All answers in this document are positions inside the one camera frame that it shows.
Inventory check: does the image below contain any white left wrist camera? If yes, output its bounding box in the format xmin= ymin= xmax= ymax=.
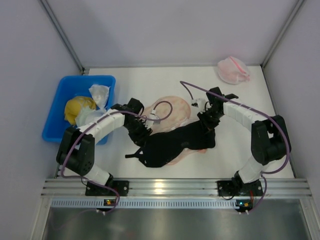
xmin=146 ymin=112 xmax=161 ymax=126

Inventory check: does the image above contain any black bra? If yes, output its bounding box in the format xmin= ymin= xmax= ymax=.
xmin=125 ymin=121 xmax=216 ymax=168

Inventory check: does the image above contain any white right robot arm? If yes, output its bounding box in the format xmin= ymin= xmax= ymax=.
xmin=191 ymin=87 xmax=291 ymax=200

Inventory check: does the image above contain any yellow bra in bin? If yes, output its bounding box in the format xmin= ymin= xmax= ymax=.
xmin=64 ymin=96 xmax=96 ymax=126

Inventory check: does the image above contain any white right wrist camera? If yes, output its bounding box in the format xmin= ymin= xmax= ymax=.
xmin=191 ymin=98 xmax=207 ymax=111

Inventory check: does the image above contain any blue plastic bin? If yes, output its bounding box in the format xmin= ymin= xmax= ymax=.
xmin=42 ymin=75 xmax=116 ymax=143

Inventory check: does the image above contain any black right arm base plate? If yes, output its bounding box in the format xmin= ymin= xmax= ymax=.
xmin=217 ymin=180 xmax=263 ymax=198

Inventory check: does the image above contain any pink mesh laundry pouch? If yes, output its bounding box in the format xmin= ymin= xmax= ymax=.
xmin=217 ymin=56 xmax=251 ymax=85

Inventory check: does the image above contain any aluminium mounting rail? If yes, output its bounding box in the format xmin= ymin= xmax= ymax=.
xmin=41 ymin=178 xmax=312 ymax=200

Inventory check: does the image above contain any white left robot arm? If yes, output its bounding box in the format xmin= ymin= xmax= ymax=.
xmin=56 ymin=98 xmax=152 ymax=186

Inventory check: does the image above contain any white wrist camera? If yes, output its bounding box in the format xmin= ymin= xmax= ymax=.
xmin=146 ymin=112 xmax=161 ymax=126
xmin=191 ymin=98 xmax=207 ymax=111

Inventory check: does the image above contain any white slotted cable duct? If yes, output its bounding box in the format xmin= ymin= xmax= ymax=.
xmin=51 ymin=197 xmax=253 ymax=209

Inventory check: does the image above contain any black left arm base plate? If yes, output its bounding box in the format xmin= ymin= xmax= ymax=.
xmin=85 ymin=180 xmax=129 ymax=197

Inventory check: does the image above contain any floral mesh bra laundry bag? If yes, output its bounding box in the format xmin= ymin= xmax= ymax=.
xmin=143 ymin=95 xmax=208 ymax=167

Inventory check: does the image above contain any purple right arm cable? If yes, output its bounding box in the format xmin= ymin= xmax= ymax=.
xmin=179 ymin=80 xmax=292 ymax=215

